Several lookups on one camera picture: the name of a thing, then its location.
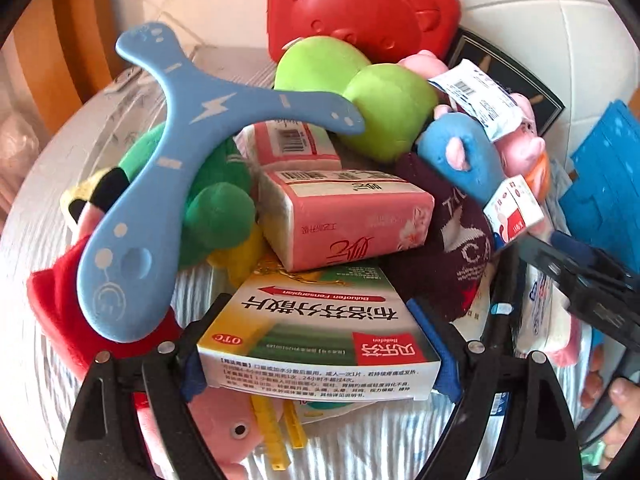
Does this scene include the striped grey tablecloth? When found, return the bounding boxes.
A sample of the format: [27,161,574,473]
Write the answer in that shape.
[0,44,607,480]

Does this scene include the yellow white medicine box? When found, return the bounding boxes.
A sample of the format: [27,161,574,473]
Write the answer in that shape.
[289,399,382,427]

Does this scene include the light green plush toy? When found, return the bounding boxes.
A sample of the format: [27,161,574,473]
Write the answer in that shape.
[273,35,441,163]

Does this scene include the yellow ruler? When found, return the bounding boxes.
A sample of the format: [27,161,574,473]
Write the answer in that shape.
[249,394,309,472]

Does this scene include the pink pig plush orange dress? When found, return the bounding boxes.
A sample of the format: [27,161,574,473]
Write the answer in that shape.
[399,49,552,202]

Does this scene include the blue boomerang toy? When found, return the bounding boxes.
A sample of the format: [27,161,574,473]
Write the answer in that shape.
[75,20,367,344]

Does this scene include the pink tissue pack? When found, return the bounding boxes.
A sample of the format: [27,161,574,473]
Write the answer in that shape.
[257,168,435,274]
[234,119,344,174]

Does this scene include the person's right hand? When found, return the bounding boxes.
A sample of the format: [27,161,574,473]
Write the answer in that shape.
[600,377,640,466]

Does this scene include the dark green plush toy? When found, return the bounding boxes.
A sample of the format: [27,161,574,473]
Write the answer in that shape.
[59,122,272,287]

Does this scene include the pig plush blue body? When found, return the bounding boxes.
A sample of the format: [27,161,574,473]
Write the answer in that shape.
[417,112,507,207]

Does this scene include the white blue wipes pack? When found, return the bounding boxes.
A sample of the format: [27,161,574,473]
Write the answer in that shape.
[514,259,584,362]

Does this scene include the blue plastic crate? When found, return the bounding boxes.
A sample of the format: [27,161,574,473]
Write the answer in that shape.
[557,99,640,247]

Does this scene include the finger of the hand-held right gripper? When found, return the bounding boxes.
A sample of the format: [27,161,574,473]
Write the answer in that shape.
[549,231,640,282]
[520,236,602,297]

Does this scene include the red bear-shaped case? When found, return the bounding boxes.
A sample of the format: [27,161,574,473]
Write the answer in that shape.
[266,0,462,69]

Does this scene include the maroon sock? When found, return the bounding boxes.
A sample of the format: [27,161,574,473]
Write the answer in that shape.
[384,152,497,324]

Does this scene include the pink pig plush red dress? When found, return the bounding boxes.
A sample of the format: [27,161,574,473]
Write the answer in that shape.
[25,199,267,480]

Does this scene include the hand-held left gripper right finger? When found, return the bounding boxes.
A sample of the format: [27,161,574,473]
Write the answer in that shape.
[405,297,586,480]

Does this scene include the green white medicine box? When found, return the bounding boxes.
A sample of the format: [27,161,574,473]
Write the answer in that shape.
[196,264,444,404]

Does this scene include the black gift box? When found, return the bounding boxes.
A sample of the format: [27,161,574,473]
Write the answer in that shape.
[444,28,566,137]

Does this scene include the white barcode packet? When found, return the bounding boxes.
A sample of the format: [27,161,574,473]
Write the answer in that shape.
[427,58,524,143]

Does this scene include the wooden door frame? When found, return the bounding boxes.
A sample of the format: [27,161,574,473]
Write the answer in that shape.
[14,0,132,137]

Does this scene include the small red white box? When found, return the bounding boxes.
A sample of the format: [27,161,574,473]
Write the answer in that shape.
[482,174,545,247]

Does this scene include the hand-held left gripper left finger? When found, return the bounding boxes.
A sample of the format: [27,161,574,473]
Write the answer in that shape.
[60,292,236,480]

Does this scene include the clear plastic bag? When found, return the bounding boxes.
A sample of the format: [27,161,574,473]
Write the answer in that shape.
[0,109,42,182]

